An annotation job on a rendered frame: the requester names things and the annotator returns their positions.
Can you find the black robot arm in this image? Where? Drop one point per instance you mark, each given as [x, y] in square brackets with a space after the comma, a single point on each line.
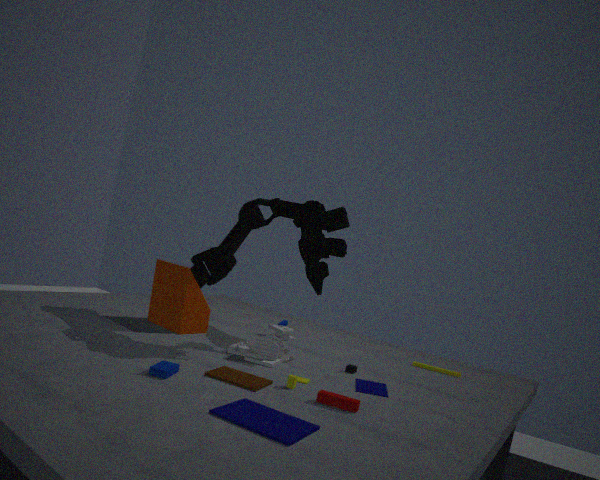
[309, 216]

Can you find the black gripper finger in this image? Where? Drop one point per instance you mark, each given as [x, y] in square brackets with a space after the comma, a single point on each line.
[311, 259]
[317, 284]

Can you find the yellow flat bar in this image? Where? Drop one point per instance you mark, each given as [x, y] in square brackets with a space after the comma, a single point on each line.
[442, 370]

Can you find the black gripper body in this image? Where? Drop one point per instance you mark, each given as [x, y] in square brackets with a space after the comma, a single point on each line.
[311, 240]

